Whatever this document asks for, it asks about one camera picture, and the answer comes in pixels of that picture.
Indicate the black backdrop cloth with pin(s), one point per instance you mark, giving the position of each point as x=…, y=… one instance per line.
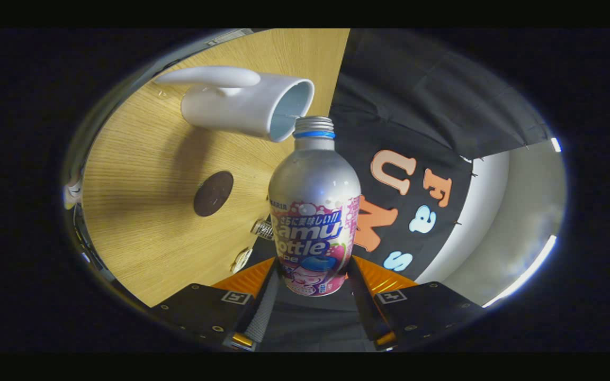
x=416, y=95

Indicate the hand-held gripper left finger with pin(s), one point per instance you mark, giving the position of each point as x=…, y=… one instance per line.
x=265, y=312

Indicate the wooden table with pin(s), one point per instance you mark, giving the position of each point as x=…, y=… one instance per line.
x=141, y=185

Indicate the white divided tray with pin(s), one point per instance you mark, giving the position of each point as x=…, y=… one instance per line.
x=241, y=260

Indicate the white cup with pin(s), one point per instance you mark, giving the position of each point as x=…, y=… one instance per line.
x=231, y=106

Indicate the silver juice bottle pink label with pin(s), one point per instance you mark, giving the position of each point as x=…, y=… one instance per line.
x=315, y=180

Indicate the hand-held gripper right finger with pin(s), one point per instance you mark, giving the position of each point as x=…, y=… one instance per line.
x=364, y=304

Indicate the dark brown round coaster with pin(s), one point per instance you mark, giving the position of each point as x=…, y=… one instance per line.
x=213, y=193

